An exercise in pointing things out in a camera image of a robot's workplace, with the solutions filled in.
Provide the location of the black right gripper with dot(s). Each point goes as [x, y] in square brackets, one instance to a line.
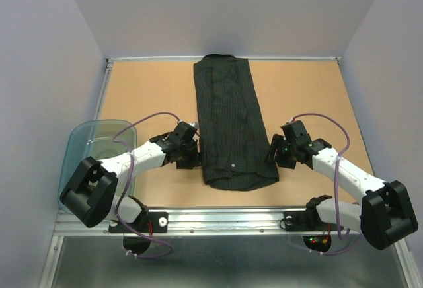
[277, 142]

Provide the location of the black pinstriped long sleeve shirt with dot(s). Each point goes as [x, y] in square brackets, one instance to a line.
[233, 139]

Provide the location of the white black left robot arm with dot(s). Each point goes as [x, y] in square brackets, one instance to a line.
[91, 193]

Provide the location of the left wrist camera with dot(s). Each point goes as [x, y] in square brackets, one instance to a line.
[195, 125]

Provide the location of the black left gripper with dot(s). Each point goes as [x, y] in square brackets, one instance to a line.
[195, 161]

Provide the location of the aluminium front mounting rail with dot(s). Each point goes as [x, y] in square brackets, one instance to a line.
[208, 222]

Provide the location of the clear teal plastic bin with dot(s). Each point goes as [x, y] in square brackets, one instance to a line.
[95, 139]

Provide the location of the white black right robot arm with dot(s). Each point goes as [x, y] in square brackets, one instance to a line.
[382, 212]

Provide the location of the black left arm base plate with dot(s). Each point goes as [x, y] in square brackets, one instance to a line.
[151, 222]

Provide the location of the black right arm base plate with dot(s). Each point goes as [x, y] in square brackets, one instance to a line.
[302, 221]

